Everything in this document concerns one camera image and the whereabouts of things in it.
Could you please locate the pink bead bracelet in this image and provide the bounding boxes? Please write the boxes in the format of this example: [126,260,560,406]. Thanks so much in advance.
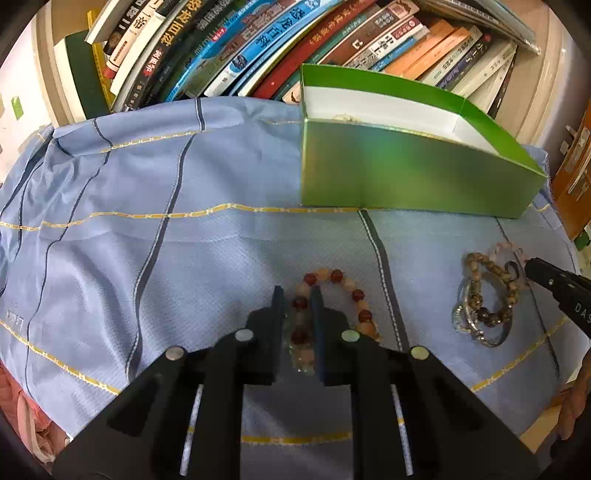
[484,239,532,289]

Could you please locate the brown wooden bead bracelet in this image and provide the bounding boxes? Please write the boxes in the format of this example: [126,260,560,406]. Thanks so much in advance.
[464,251,522,328]

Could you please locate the silver bangle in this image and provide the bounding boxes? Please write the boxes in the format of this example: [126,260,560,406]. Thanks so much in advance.
[452,278,513,349]

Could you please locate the person's right hand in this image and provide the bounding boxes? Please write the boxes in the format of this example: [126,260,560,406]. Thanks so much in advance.
[557,371,589,440]

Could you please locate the blue striped cloth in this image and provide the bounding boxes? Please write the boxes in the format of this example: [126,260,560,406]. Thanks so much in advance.
[1,97,590,479]

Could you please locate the green cardboard box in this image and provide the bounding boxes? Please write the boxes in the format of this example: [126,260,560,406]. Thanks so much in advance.
[301,64,547,219]

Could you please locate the wooden bookshelf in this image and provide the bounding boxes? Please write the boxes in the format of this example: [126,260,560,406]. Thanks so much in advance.
[31,1,588,148]

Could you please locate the orange book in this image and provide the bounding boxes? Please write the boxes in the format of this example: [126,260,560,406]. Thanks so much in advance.
[382,19,470,80]

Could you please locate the stack of flat magazines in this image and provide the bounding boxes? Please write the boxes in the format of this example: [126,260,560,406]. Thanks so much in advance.
[420,0,542,55]

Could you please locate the dark green book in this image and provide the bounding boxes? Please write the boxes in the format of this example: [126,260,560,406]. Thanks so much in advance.
[65,30,109,119]

